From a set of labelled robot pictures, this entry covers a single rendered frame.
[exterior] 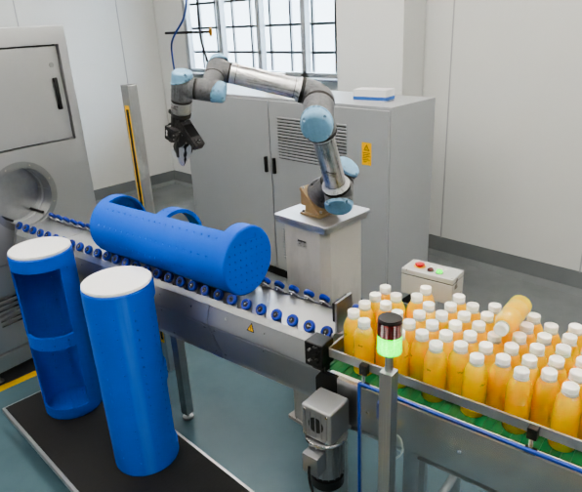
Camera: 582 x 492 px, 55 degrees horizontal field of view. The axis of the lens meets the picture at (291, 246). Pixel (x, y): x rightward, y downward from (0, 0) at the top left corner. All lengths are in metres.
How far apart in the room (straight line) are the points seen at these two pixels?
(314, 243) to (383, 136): 1.29
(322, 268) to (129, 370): 0.91
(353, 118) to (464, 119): 1.29
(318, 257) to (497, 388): 1.08
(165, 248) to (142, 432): 0.79
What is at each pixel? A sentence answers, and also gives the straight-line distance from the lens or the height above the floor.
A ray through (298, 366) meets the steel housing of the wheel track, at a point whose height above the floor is 0.79.
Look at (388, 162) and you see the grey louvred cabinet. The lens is 3.59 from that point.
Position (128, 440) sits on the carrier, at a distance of 2.61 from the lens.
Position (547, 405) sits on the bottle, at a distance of 1.67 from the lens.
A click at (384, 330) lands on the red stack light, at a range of 1.44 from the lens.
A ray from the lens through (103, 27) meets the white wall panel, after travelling 7.25.
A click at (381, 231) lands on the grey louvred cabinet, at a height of 0.64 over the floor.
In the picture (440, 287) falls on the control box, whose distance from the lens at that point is 2.08.
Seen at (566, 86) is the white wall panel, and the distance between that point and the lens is 4.39.
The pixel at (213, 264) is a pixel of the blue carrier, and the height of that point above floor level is 1.12.
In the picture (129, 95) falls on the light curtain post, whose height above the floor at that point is 1.65.
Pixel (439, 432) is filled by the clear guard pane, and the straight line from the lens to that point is 1.70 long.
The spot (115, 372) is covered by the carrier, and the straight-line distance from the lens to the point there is 2.41.
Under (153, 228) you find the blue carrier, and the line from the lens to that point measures 2.43.
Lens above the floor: 1.97
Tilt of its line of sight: 22 degrees down
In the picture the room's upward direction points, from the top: 3 degrees counter-clockwise
